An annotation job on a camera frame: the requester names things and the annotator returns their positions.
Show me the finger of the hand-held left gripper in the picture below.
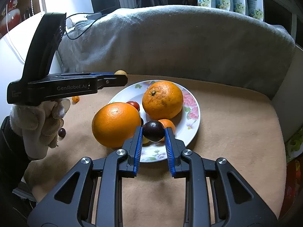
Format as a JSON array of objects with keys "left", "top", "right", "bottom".
[
  {"left": 96, "top": 74, "right": 128, "bottom": 91},
  {"left": 55, "top": 72, "right": 116, "bottom": 77}
]

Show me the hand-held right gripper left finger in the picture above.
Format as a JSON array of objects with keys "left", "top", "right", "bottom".
[{"left": 28, "top": 126, "right": 144, "bottom": 227}]

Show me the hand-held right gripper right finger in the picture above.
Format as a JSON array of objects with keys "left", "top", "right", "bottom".
[{"left": 164, "top": 126, "right": 277, "bottom": 227}]

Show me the small mandarin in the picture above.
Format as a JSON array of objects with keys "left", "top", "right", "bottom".
[{"left": 157, "top": 119, "right": 176, "bottom": 142}]

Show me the red tomato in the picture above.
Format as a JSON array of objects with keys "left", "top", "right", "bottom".
[{"left": 126, "top": 101, "right": 141, "bottom": 111}]

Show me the large smooth orange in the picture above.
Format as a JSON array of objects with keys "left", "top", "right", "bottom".
[{"left": 91, "top": 102, "right": 142, "bottom": 148}]

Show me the floral white plate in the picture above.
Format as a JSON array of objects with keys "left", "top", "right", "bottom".
[{"left": 108, "top": 80, "right": 201, "bottom": 163}]

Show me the person's left forearm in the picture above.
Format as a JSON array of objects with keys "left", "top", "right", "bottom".
[{"left": 0, "top": 116, "right": 31, "bottom": 218}]

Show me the person's left hand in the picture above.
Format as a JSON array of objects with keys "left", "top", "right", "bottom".
[{"left": 10, "top": 99, "right": 71, "bottom": 160}]

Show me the speckled tangerine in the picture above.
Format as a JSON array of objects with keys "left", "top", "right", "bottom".
[{"left": 142, "top": 81, "right": 184, "bottom": 120}]

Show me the beige blanket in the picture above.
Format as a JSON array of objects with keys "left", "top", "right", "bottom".
[{"left": 22, "top": 72, "right": 288, "bottom": 227}]

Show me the grey blanket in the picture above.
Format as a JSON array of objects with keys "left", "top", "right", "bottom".
[{"left": 57, "top": 5, "right": 296, "bottom": 100}]

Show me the red figure decoration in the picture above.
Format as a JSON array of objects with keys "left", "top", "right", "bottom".
[{"left": 0, "top": 0, "right": 23, "bottom": 36}]

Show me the green printed bag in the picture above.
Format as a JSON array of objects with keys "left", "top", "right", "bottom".
[{"left": 285, "top": 128, "right": 303, "bottom": 163}]

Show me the red printed box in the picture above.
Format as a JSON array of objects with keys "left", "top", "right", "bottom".
[{"left": 283, "top": 161, "right": 303, "bottom": 218}]

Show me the black cable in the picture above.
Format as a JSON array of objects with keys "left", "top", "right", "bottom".
[{"left": 64, "top": 11, "right": 112, "bottom": 40}]

